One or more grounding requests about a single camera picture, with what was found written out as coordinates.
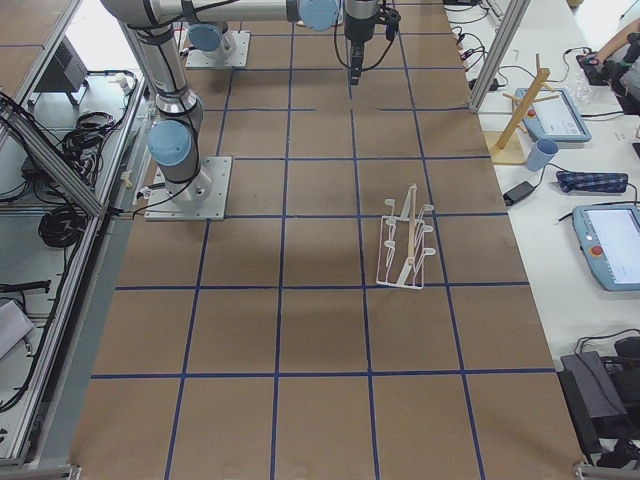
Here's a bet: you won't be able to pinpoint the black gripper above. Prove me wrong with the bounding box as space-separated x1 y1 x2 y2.
344 0 382 86

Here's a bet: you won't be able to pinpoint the person forearm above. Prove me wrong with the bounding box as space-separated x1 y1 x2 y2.
596 23 639 64

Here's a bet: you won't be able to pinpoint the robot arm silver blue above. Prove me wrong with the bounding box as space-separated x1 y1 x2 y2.
188 22 236 56
103 1 401 202

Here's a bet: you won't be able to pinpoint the blue cup on desk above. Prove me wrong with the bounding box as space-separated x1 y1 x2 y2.
525 138 559 172

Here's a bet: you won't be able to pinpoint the wooden mug tree stand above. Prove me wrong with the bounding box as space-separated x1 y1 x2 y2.
483 55 559 165

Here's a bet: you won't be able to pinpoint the far teach pendant tablet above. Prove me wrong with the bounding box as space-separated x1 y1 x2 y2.
523 88 592 143

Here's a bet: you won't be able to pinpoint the teach pendant tablet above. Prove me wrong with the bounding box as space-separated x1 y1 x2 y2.
572 205 639 291
523 88 592 143

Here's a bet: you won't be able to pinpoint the black power adapter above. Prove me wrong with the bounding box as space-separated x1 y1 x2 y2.
502 181 536 207

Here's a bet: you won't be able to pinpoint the blue plaid pencil case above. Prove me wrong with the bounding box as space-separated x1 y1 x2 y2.
556 171 629 193

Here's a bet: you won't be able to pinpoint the near teach pendant tablet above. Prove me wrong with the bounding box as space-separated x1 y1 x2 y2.
572 205 639 291

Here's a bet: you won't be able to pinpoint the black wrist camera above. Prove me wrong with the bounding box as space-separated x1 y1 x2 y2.
381 7 401 42

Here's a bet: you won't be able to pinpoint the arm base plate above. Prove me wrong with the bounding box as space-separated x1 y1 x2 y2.
143 156 232 221
186 30 251 70

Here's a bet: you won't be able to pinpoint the aluminium frame post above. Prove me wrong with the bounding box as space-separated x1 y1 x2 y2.
469 0 530 113

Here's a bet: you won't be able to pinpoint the white wire cup rack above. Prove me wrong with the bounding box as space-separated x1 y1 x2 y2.
375 184 436 290

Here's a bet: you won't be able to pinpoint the coiled black cables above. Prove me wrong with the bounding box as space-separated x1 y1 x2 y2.
38 204 89 249

